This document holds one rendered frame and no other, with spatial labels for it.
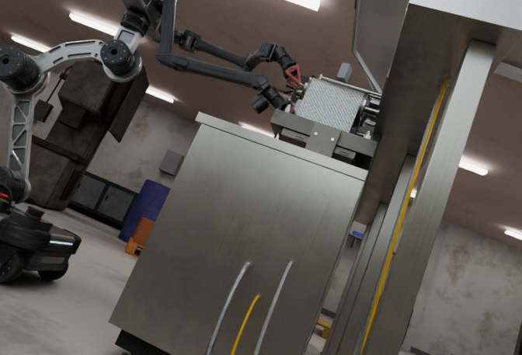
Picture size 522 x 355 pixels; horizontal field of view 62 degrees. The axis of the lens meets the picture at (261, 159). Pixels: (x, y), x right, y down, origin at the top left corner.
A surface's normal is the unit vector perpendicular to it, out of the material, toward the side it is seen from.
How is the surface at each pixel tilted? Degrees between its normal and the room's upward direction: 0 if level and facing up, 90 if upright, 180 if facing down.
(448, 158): 90
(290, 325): 90
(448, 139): 90
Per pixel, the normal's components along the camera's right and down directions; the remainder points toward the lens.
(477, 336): -0.03, -0.25
